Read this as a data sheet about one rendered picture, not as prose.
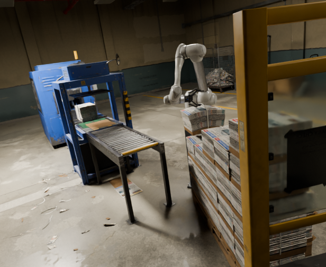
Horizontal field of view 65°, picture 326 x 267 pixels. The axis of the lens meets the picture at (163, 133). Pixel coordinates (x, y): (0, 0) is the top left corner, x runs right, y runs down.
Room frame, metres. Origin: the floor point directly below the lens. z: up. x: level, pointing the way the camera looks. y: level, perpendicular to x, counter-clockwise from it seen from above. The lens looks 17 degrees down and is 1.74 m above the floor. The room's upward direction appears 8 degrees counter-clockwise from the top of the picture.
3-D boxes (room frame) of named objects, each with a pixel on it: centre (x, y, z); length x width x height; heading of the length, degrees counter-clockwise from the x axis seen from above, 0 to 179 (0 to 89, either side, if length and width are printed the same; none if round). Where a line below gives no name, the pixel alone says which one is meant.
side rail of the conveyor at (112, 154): (3.07, 0.78, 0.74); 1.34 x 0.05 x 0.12; 28
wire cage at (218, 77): (10.55, -2.48, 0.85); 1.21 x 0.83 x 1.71; 28
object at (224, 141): (1.78, -0.58, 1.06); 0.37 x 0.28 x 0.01; 97
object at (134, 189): (3.22, 0.59, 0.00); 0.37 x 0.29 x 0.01; 28
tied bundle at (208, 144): (2.06, -0.54, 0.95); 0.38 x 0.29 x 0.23; 98
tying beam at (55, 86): (4.08, 1.04, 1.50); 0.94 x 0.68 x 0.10; 118
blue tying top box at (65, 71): (4.08, 1.04, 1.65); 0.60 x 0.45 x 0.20; 118
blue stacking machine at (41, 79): (6.50, 2.29, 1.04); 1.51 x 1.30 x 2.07; 28
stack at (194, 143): (2.19, -0.52, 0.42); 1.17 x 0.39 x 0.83; 8
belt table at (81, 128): (4.09, 1.05, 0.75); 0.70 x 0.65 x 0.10; 28
